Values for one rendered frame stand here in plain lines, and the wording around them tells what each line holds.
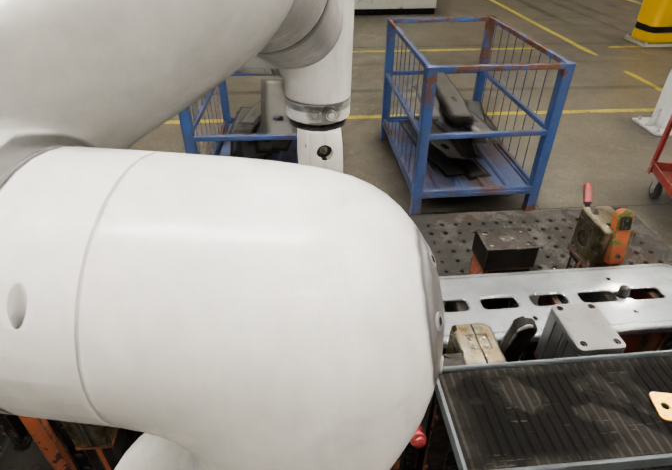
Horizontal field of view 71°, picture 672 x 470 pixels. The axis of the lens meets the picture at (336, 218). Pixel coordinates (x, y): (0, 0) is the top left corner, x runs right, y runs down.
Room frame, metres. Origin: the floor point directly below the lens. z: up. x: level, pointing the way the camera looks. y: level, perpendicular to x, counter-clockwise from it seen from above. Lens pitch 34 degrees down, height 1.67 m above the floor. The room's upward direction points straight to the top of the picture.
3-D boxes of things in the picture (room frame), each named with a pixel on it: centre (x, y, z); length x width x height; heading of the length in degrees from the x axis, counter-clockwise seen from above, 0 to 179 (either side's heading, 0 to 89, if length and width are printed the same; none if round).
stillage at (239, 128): (3.01, 0.48, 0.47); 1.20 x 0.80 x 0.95; 3
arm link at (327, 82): (0.58, 0.03, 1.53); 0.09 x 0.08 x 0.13; 83
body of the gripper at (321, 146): (0.58, 0.03, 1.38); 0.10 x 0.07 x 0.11; 13
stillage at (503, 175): (3.05, -0.82, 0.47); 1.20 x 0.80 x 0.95; 5
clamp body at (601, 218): (0.89, -0.62, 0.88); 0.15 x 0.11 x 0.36; 5
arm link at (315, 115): (0.58, 0.02, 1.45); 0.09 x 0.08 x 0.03; 13
